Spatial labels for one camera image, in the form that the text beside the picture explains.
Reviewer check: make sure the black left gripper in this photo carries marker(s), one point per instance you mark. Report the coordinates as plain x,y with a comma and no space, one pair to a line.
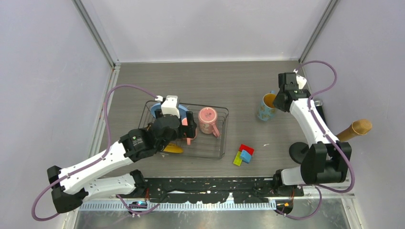
187,131

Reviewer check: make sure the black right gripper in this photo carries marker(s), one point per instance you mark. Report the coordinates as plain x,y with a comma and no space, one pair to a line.
277,104

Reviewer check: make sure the patterned pink mug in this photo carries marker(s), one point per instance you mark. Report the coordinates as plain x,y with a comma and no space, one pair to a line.
208,121

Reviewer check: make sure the blue butterfly mug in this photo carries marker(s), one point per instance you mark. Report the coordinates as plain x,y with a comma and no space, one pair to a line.
266,109

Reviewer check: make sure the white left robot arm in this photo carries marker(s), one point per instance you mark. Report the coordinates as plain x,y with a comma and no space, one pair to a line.
71,186

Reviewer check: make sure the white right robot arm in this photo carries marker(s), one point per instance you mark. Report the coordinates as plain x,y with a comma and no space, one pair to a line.
323,159

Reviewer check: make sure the light blue plate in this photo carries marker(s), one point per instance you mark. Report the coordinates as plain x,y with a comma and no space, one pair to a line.
156,111

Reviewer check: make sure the yellow patterned plate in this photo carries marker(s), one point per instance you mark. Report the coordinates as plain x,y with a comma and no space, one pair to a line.
173,148

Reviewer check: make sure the black silver microphone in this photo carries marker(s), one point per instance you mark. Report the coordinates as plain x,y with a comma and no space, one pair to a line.
319,108

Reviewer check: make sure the yellow-green toy block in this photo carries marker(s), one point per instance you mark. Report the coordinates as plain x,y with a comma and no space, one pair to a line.
237,160

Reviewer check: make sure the black microphone stand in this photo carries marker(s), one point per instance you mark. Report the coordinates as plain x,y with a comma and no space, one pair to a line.
298,151

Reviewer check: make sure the blue toy block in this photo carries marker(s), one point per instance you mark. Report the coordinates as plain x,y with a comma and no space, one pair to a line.
245,156

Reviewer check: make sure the red toy block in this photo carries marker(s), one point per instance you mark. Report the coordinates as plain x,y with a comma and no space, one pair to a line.
248,149

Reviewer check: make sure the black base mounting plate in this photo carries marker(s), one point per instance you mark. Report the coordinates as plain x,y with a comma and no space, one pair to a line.
210,190

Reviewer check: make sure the gold microphone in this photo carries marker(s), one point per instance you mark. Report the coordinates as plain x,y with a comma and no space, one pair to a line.
356,128

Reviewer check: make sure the black wire dish rack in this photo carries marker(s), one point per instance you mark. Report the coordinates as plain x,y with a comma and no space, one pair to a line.
204,145

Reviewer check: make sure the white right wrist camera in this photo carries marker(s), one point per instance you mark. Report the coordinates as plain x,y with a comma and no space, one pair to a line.
301,81

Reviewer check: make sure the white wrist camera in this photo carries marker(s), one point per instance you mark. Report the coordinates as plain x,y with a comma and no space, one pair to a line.
169,105
301,81

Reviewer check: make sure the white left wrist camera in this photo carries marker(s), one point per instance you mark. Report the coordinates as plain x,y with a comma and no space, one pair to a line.
169,105

